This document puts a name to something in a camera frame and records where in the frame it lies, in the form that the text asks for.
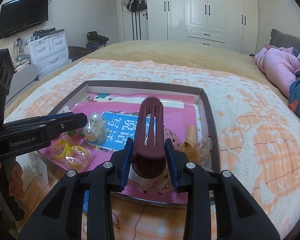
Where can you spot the grey headboard cover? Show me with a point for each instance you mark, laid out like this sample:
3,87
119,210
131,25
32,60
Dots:
280,39

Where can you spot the brown shallow cardboard tray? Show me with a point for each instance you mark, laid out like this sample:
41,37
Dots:
69,151

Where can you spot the white built-in wardrobe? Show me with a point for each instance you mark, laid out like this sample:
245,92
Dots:
227,24

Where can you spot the polka dot sheer bow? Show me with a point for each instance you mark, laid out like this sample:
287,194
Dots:
175,172

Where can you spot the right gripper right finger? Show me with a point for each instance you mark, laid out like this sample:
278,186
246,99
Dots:
238,215

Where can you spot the blue small jewelry box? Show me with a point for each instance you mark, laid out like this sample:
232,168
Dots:
86,202

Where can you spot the black wall television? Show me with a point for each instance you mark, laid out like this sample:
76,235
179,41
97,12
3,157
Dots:
18,15

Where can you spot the pearl flower hair clip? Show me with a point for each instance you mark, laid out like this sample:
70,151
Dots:
95,129

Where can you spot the pink booklet with blue label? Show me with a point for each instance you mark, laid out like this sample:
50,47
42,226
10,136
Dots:
120,113

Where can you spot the grey chair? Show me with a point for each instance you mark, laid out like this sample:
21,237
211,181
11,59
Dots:
23,79

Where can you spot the person's left hand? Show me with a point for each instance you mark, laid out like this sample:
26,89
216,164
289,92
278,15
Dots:
15,188

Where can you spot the white door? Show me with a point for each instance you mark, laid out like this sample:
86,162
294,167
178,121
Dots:
132,20

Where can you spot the bed with tan sheet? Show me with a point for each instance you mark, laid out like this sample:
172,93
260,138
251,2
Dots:
192,55

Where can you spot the white plastic drawer cabinet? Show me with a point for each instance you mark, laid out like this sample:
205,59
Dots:
49,53

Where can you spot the yellow rings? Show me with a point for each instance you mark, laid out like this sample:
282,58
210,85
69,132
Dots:
70,153

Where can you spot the pile of dark clothes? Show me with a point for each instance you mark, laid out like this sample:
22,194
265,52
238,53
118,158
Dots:
94,42

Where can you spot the maroon hair claw clip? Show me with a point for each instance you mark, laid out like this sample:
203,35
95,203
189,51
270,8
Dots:
149,158

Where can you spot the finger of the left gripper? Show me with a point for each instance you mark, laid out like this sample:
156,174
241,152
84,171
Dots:
36,119
22,139

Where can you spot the orange white plaid blanket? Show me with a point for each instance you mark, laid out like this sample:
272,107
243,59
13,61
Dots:
259,136

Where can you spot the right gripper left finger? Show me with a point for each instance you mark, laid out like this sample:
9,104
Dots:
59,215

